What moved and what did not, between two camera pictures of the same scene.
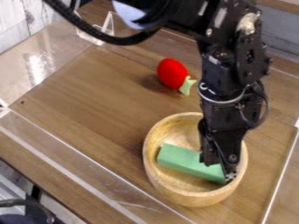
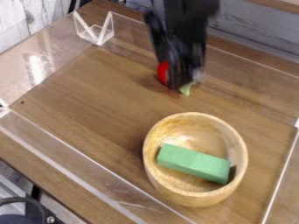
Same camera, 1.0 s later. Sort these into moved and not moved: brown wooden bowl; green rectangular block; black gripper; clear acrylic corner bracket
Moved: black gripper
Not moved: brown wooden bowl; green rectangular block; clear acrylic corner bracket
